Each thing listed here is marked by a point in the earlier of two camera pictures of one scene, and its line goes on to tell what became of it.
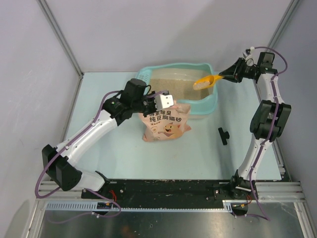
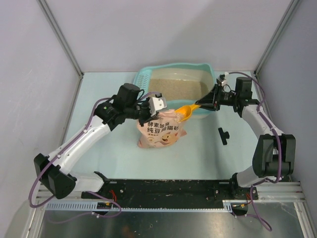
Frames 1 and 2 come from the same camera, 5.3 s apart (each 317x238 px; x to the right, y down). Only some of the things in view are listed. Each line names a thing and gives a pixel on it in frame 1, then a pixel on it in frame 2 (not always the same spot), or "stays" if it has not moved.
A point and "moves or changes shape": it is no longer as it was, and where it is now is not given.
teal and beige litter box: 178,80 stays
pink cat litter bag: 166,125 moves or changes shape
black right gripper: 234,73 -> 212,100
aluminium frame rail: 268,191 stays
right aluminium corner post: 288,14 stays
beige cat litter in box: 180,89 stays
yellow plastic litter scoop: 206,82 -> 186,110
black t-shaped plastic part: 224,136 stays
